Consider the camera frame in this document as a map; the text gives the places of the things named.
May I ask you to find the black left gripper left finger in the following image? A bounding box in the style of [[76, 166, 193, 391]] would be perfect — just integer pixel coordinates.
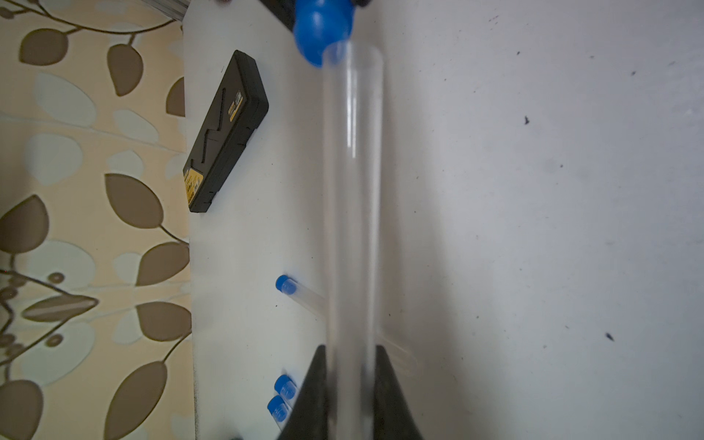
[[278, 345, 328, 440]]

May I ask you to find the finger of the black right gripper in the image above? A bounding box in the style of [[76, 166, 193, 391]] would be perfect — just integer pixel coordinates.
[[260, 0, 296, 30]]

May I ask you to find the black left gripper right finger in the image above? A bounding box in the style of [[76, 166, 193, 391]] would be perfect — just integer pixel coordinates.
[[373, 345, 423, 440]]

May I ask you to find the blue stopper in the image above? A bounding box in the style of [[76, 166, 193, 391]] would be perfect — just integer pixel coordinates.
[[275, 274, 298, 295], [293, 0, 356, 68]]

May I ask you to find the black flat tool case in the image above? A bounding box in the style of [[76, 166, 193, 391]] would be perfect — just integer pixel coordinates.
[[183, 51, 270, 213]]

